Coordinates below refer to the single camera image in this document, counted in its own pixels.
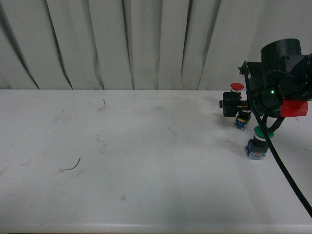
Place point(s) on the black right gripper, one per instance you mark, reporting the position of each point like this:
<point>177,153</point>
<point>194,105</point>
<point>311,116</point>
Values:
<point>232,103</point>

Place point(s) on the red push button switch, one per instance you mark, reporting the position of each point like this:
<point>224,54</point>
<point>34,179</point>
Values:
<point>236,87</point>

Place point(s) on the white curtain backdrop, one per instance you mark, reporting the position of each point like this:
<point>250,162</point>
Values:
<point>141,44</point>

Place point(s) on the red camera mount block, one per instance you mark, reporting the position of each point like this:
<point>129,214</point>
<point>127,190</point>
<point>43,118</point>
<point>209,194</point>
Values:
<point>293,108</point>

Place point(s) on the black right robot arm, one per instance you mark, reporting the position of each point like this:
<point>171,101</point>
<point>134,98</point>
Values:
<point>280,85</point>

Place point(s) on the yellow push button switch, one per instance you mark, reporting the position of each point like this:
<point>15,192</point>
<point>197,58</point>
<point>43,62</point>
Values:
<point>242,119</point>

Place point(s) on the green push button switch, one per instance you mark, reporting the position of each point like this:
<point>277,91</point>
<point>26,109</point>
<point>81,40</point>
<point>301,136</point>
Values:
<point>257,147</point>

